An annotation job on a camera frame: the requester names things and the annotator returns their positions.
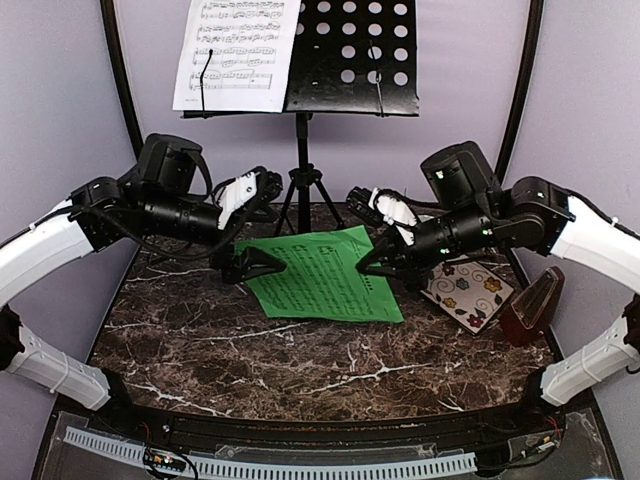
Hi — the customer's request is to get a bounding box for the black music stand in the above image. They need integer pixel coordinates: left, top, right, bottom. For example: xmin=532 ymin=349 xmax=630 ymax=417
xmin=180 ymin=1 xmax=419 ymax=233

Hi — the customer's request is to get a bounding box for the small circuit board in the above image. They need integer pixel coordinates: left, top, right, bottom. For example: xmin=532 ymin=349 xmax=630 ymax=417
xmin=143 ymin=450 xmax=187 ymax=473

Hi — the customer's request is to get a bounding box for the dark red wooden metronome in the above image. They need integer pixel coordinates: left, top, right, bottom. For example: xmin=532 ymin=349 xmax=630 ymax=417
xmin=499 ymin=266 xmax=565 ymax=347

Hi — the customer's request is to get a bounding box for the black front rail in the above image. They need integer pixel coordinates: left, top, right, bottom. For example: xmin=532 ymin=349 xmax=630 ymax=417
xmin=90 ymin=404 xmax=564 ymax=451

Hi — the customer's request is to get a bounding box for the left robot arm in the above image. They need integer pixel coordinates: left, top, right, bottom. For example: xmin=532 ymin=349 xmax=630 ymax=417
xmin=1 ymin=133 xmax=286 ymax=436

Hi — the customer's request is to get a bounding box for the square floral plate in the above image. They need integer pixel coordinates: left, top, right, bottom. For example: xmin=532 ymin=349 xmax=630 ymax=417
xmin=421 ymin=256 xmax=514 ymax=335

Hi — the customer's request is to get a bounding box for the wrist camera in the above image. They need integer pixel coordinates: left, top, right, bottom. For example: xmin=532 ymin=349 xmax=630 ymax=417
xmin=212 ymin=166 xmax=283 ymax=230
xmin=346 ymin=187 xmax=419 ymax=246

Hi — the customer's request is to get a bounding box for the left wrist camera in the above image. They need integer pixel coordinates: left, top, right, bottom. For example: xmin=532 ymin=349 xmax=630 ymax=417
xmin=212 ymin=166 xmax=283 ymax=230

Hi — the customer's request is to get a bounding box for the white sheet music paper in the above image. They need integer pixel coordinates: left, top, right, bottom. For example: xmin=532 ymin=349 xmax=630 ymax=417
xmin=172 ymin=1 xmax=301 ymax=113

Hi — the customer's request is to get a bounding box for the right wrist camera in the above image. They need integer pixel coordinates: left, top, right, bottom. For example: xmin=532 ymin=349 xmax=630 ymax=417
xmin=346 ymin=187 xmax=419 ymax=246

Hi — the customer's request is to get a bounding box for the green paper sheet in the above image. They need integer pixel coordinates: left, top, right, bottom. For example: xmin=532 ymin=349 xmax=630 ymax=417
xmin=236 ymin=225 xmax=404 ymax=323

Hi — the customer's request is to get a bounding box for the white slotted cable duct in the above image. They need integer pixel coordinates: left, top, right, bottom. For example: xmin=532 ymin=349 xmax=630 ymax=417
xmin=62 ymin=426 xmax=477 ymax=479

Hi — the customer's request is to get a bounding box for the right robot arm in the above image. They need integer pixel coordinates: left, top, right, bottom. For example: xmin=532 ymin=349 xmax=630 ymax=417
xmin=347 ymin=141 xmax=639 ymax=292

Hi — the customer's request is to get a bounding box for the left black frame post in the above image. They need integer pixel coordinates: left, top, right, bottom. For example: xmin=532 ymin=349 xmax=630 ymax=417
xmin=99 ymin=0 xmax=144 ymax=157

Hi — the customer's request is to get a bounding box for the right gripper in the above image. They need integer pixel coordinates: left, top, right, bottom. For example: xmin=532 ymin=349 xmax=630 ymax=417
xmin=355 ymin=201 xmax=499 ymax=292

